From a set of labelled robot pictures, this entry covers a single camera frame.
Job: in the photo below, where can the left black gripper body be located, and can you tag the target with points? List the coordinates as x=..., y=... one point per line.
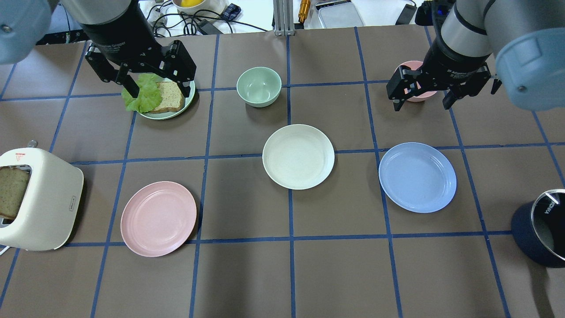
x=122, y=40

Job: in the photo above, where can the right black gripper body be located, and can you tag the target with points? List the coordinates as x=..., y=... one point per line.
x=454, y=62

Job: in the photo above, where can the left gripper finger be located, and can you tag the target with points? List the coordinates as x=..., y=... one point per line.
x=130, y=86
x=184, y=87

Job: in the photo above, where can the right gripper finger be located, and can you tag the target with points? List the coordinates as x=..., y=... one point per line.
x=450, y=97
x=399, y=101

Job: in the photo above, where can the blue plate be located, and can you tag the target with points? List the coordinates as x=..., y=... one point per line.
x=417, y=177

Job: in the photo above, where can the pink plate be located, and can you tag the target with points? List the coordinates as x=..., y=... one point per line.
x=158, y=219

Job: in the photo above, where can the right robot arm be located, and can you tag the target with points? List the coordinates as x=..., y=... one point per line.
x=517, y=43

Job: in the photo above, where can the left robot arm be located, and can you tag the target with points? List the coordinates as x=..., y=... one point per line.
x=122, y=42

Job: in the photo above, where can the brown bread slice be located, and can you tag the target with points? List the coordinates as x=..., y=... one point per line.
x=172, y=98

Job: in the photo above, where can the green lettuce leaf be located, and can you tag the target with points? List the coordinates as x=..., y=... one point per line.
x=149, y=97

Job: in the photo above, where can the green plate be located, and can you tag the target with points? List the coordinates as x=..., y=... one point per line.
x=169, y=114

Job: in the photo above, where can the black power adapter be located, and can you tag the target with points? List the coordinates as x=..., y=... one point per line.
x=207, y=28

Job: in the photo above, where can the white bowl with fruit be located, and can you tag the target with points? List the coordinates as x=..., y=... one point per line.
x=200, y=7

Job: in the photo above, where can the green bowl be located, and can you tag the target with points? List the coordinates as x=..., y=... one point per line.
x=259, y=86

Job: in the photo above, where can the silver metal tray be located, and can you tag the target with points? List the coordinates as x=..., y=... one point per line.
x=338, y=14

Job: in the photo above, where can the cream white plate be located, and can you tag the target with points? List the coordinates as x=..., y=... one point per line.
x=298, y=157

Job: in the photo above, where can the bread slice in toaster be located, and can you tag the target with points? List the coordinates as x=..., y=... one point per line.
x=13, y=184

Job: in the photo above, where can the glass pot lid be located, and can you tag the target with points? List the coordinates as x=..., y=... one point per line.
x=548, y=220

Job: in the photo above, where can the dark blue saucepan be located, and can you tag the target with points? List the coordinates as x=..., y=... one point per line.
x=523, y=233

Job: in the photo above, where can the cream white toaster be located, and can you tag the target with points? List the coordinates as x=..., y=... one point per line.
x=49, y=206

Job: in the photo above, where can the aluminium frame post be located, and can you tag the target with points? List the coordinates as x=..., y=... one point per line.
x=283, y=18

